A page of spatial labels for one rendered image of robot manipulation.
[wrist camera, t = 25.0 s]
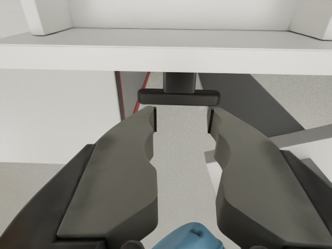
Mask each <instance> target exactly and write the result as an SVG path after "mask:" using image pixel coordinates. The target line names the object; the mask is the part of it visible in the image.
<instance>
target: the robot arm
mask: <svg viewBox="0 0 332 249"><path fill-rule="evenodd" d="M154 132H157V107H153V106H146V107H144V108H142V109H141V110H139V111H137V112H136V113H134V114H132V115H131V116H129V117H127V118H126V119H124V120H122V121H121V122H119V123H118V124H116V125H115V126H113V127H112V128H111V129H110V130H108V131H107V132H106V133H105V134H103V135H102V136H101V137H100V138H99V139H98V140H97V141H96V142H95V143H94V144H86V145H85V146H84V147H83V148H82V149H81V150H80V151H79V152H78V153H77V154H76V155H75V156H74V157H73V158H72V159H71V160H70V161H69V162H68V163H67V164H66V165H65V166H64V167H63V168H62V169H60V170H59V171H58V172H57V173H56V174H55V175H54V176H53V177H52V178H51V179H50V180H49V181H48V182H47V183H46V184H45V185H44V186H43V187H42V188H41V189H40V190H39V191H38V192H37V193H36V194H35V195H34V196H33V197H32V198H31V199H30V200H29V201H28V202H27V203H26V204H25V206H24V207H23V208H22V209H21V210H20V211H19V213H18V214H17V215H16V216H15V218H14V219H13V220H12V221H11V223H10V224H9V225H8V227H7V228H6V229H5V231H4V232H3V234H2V235H1V237H0V249H145V248H144V246H143V244H142V243H141V242H140V241H141V240H142V239H144V238H145V237H146V236H148V235H149V234H150V233H152V232H153V231H154V230H155V229H156V227H157V225H158V185H157V171H156V169H155V167H154V166H152V164H151V163H150V160H151V159H152V158H153V155H154V150H153V134H154ZM207 133H209V134H211V136H212V137H213V139H214V140H215V142H216V146H215V151H214V159H215V160H216V161H217V162H218V164H219V165H220V167H221V169H222V174H221V179H220V183H219V187H218V191H217V196H216V200H215V206H216V220H217V226H218V228H219V230H220V231H221V233H222V234H223V235H225V236H226V237H227V238H229V239H230V240H231V241H233V242H234V243H235V244H237V245H238V246H239V247H240V248H241V249H332V187H331V186H330V185H329V184H327V183H326V182H325V181H324V180H323V179H322V178H320V177H319V176H318V175H317V174H316V173H315V172H314V171H312V170H311V169H310V168H309V167H308V166H307V165H306V164H304V163H303V162H302V161H301V160H300V159H299V158H297V157H296V156H295V155H294V154H293V153H292V152H291V151H289V150H280V149H279V148H278V147H277V146H276V145H275V144H274V143H273V142H272V141H271V140H270V139H269V138H267V137H266V136H265V135H264V134H262V133H261V132H260V131H258V130H257V129H255V128H254V127H252V126H250V125H249V124H247V123H245V122H243V121H242V120H240V119H238V118H237V117H235V116H233V115H232V114H230V113H228V112H226V111H225V110H223V109H221V108H218V107H216V108H210V109H208V110H207ZM152 249H226V248H225V247H224V246H223V243H222V241H221V240H219V239H217V238H216V237H215V236H214V235H213V234H212V233H211V232H210V231H209V230H208V229H207V227H205V226H204V225H203V224H201V223H198V222H190V223H187V224H184V225H182V226H180V227H179V228H177V229H175V230H174V231H172V232H171V233H169V234H168V235H167V236H165V237H164V238H163V239H162V240H160V241H159V242H158V243H157V244H156V245H155V246H154V247H153V248H152Z"/></svg>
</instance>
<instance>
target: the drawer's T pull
mask: <svg viewBox="0 0 332 249"><path fill-rule="evenodd" d="M196 77H197V73H190V72H163V89H161V88H142V89H140V90H139V91H138V92H137V100H138V102H139V103H140V104H143V105H180V106H217V105H218V104H219V102H220V98H221V94H220V92H219V91H217V90H204V89H195V88H196Z"/></svg>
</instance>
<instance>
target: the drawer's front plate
mask: <svg viewBox="0 0 332 249"><path fill-rule="evenodd" d="M0 68H1V69H48V70H96V71H143V72H190V73H238V74H285V75H332V41H328V40H320V39H316V38H313V37H309V36H306V35H302V34H299V33H295V32H292V31H288V30H287V31H269V30H205V29H140V28H75V27H72V28H69V29H65V30H62V31H59V32H55V33H52V34H48V35H45V36H33V35H32V34H31V32H26V33H21V34H17V35H13V36H9V37H4V38H0Z"/></svg>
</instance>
